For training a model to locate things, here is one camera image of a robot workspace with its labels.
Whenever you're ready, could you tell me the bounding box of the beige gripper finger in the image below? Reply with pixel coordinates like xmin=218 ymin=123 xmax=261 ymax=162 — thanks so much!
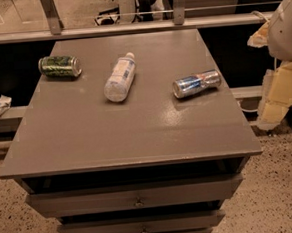
xmin=247 ymin=22 xmax=269 ymax=48
xmin=257 ymin=61 xmax=292 ymax=130

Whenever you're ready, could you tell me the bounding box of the clear plastic bottle blue label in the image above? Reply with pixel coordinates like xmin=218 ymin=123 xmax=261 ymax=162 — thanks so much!
xmin=104 ymin=52 xmax=136 ymax=103

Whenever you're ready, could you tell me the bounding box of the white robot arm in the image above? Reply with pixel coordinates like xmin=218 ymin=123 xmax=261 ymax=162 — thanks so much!
xmin=247 ymin=0 xmax=292 ymax=130

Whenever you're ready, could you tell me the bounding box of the blue silver soda can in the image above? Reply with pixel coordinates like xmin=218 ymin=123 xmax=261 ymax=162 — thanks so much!
xmin=173 ymin=70 xmax=222 ymax=99

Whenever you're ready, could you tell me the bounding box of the top grey drawer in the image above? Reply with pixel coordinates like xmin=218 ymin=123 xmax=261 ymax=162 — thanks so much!
xmin=26 ymin=174 xmax=243 ymax=218

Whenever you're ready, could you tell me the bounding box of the green soda can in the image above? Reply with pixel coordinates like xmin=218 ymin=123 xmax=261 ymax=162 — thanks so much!
xmin=38 ymin=56 xmax=82 ymax=78

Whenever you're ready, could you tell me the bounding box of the grey metal railing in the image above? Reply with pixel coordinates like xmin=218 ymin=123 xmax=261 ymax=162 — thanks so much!
xmin=0 ymin=0 xmax=282 ymax=43

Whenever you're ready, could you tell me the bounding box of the middle grey drawer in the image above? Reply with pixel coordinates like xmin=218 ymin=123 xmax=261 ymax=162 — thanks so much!
xmin=58 ymin=210 xmax=225 ymax=233

